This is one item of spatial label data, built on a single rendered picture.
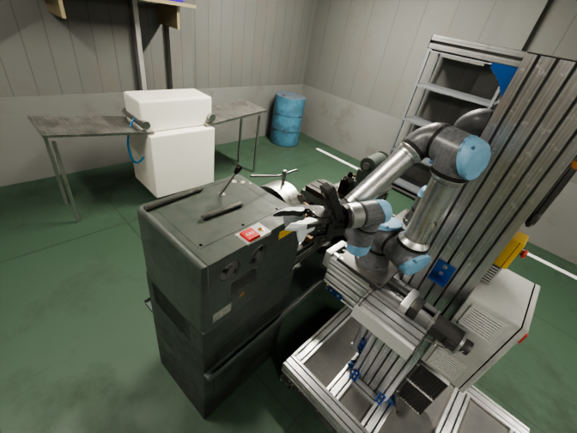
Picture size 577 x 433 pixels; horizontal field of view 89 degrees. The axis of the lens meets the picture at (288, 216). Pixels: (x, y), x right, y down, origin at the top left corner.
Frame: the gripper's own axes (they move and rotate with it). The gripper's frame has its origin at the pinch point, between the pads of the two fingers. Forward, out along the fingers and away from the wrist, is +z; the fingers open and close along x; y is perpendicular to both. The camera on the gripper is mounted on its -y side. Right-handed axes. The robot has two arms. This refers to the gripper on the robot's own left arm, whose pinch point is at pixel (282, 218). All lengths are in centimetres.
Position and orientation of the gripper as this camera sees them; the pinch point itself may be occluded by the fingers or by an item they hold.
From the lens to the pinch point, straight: 75.4
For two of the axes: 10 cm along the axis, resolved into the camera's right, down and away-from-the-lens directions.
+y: -1.0, 8.8, 4.7
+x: -4.2, -4.6, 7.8
